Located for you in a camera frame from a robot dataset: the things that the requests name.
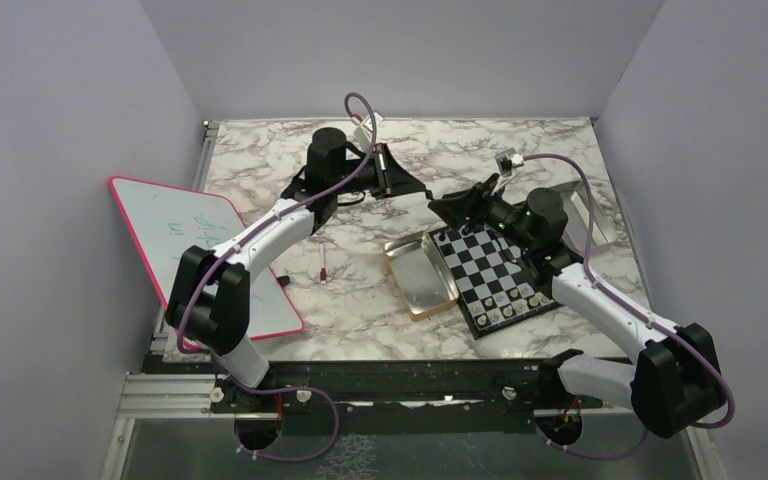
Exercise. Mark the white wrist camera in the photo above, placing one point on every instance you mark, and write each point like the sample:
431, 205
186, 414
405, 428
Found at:
507, 161
365, 133

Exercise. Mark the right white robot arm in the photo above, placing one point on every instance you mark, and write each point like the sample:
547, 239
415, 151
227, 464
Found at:
672, 380

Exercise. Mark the white box of black pieces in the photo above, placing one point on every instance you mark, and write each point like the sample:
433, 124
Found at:
575, 204

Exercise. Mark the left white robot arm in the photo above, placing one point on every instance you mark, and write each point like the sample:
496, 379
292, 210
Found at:
210, 299

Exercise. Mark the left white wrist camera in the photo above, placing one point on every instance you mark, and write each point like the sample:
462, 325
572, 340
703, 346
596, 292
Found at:
365, 133

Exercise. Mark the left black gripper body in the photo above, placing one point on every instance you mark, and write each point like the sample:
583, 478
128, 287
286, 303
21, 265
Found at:
362, 181

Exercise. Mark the black white chessboard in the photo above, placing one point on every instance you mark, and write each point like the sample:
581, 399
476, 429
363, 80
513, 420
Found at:
487, 266

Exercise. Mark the small black clip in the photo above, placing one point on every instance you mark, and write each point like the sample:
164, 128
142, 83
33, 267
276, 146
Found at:
283, 281

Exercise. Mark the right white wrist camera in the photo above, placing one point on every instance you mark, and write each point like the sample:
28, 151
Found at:
507, 161

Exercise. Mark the gold metal tin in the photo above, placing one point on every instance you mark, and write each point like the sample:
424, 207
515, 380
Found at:
423, 279

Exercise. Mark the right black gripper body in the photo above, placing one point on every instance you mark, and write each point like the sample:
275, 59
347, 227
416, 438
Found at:
502, 217

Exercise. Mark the small red white marker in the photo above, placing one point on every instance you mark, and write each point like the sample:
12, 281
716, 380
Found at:
323, 273

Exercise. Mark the black table front rail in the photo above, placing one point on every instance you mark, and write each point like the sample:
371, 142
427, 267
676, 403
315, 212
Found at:
316, 398

